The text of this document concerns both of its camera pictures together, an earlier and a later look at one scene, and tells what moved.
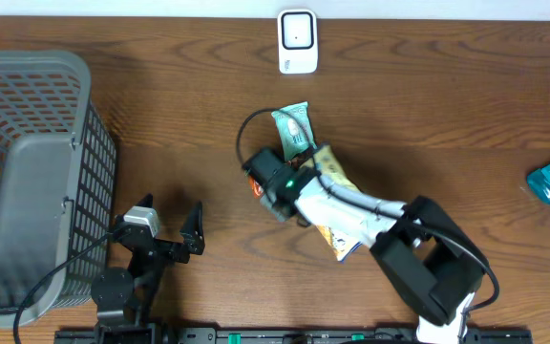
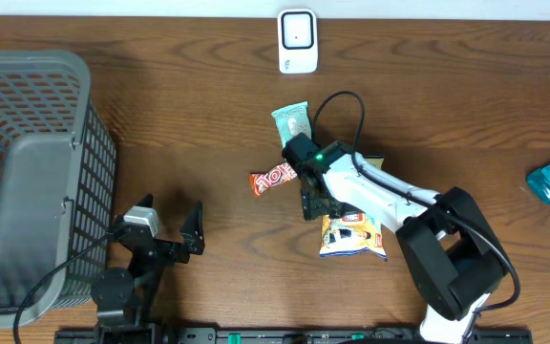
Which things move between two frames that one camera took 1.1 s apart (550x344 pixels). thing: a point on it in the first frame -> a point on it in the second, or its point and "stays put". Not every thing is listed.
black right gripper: (266, 201) -> (310, 208)
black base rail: (295, 336) stays put
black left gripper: (192, 241) stays put
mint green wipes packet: (296, 130) stays put
